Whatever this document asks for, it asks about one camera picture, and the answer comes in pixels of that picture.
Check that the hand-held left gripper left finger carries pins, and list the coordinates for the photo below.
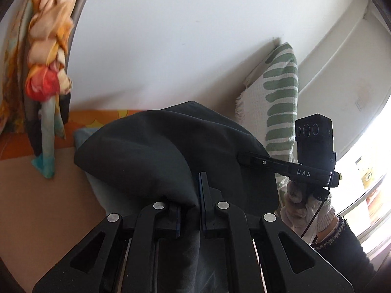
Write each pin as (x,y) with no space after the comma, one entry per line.
(174,219)

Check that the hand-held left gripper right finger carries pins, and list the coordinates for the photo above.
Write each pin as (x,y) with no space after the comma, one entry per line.
(204,201)

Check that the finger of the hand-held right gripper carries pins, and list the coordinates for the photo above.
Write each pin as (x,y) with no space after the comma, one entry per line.
(262,161)

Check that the dark grey pants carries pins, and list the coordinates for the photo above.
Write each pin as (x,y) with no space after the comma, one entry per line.
(152,146)

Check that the person's right forearm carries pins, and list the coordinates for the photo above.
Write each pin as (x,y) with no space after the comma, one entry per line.
(345,250)

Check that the person's right hand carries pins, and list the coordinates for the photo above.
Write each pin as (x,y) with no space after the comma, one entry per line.
(296,213)

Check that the bright window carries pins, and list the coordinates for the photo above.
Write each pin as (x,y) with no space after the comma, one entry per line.
(366,158)

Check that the green striped white pillow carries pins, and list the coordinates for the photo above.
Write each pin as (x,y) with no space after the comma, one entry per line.
(275,97)

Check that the folded light blue cloth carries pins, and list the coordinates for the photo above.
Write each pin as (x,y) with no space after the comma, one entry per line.
(94,189)

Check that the orange patterned bed sheet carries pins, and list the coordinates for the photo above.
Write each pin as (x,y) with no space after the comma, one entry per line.
(88,117)

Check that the orange patterned scarf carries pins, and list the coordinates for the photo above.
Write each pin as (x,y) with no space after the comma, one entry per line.
(45,52)

